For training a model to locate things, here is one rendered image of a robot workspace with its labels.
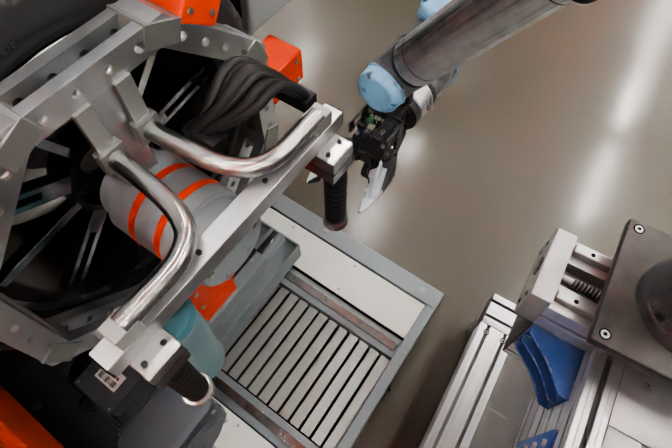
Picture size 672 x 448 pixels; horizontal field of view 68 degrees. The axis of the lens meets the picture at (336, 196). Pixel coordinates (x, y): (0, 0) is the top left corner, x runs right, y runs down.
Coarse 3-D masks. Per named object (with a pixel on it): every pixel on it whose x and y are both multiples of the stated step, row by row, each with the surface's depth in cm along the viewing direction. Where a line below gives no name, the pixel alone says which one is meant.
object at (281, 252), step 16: (272, 240) 147; (288, 240) 149; (272, 256) 148; (288, 256) 146; (272, 272) 145; (256, 288) 143; (272, 288) 147; (240, 304) 140; (256, 304) 142; (224, 320) 138; (240, 320) 138; (224, 336) 133
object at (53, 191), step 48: (48, 48) 58; (144, 96) 105; (192, 96) 97; (48, 144) 66; (48, 192) 70; (96, 192) 84; (48, 240) 75; (96, 240) 84; (0, 288) 72; (48, 288) 83; (96, 288) 88
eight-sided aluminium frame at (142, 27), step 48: (144, 0) 61; (96, 48) 55; (144, 48) 58; (192, 48) 65; (240, 48) 74; (0, 96) 51; (48, 96) 51; (96, 96) 56; (0, 144) 49; (240, 144) 96; (0, 192) 52; (240, 192) 98; (0, 240) 55; (0, 336) 62; (48, 336) 70
